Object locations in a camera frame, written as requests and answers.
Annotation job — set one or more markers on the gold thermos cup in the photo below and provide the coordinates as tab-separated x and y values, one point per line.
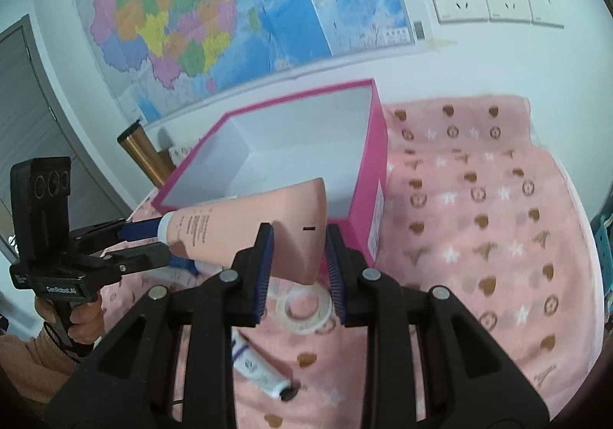
143	151

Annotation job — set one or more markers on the pink cardboard box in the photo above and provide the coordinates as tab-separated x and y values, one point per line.
378	170

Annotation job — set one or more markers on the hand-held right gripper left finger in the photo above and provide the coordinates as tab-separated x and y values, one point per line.
264	276

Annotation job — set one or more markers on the white tape roll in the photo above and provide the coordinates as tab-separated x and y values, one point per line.
287	320

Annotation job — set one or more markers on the white power strip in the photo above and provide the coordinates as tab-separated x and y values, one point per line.
179	152

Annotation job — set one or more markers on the colourful wall map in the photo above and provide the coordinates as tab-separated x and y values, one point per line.
215	3

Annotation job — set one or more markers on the pink printed cloth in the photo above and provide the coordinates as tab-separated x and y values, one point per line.
479	266

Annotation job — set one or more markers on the blue perforated plastic basket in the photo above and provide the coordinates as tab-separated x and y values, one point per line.
606	242

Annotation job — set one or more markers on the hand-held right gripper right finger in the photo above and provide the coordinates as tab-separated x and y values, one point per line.
334	276

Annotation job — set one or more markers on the person's left forearm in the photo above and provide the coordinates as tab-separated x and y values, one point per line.
24	357

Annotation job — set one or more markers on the person's left hand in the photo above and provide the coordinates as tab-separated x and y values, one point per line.
88	319

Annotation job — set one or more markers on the white tube black cap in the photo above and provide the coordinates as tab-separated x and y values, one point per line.
254	364

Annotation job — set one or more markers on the masking tape strip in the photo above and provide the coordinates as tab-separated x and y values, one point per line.
438	43

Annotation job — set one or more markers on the grey door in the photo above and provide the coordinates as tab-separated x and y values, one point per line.
19	122

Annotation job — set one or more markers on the peach pink cosmetic tube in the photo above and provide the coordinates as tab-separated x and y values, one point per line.
268	228

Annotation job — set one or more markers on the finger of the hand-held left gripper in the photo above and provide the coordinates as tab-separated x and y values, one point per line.
143	256
139	230

